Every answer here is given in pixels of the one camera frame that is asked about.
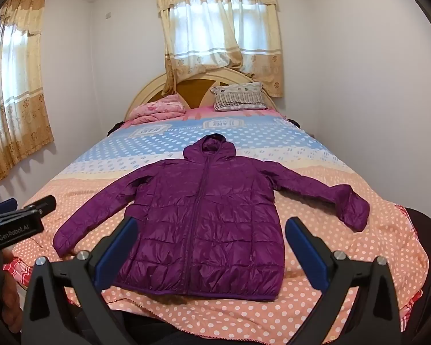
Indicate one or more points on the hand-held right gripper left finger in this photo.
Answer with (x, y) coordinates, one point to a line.
(116, 245)

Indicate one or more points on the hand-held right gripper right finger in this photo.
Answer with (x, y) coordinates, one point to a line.
(309, 252)

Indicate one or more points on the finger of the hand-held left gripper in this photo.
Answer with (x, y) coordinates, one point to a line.
(43, 203)
(3, 206)

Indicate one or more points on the purple hooded puffer jacket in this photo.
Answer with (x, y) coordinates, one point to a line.
(208, 222)

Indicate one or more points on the person's left hand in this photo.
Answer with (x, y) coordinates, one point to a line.
(10, 280)

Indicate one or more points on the red patterned bed sheet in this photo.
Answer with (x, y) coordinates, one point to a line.
(19, 271)

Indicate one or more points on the polka dot bedspread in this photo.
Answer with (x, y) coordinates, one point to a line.
(309, 294)

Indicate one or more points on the small black object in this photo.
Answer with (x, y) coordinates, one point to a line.
(294, 122)
(115, 127)

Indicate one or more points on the beige patterned window curtain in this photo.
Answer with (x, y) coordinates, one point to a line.
(18, 97)
(219, 32)

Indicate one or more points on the dark round furniture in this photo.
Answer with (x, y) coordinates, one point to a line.
(429, 258)

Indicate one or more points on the pink folded blanket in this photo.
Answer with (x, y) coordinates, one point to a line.
(158, 109)

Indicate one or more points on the cream wooden headboard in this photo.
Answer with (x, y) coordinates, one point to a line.
(154, 86)

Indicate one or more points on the striped floral pillow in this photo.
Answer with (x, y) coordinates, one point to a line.
(239, 97)

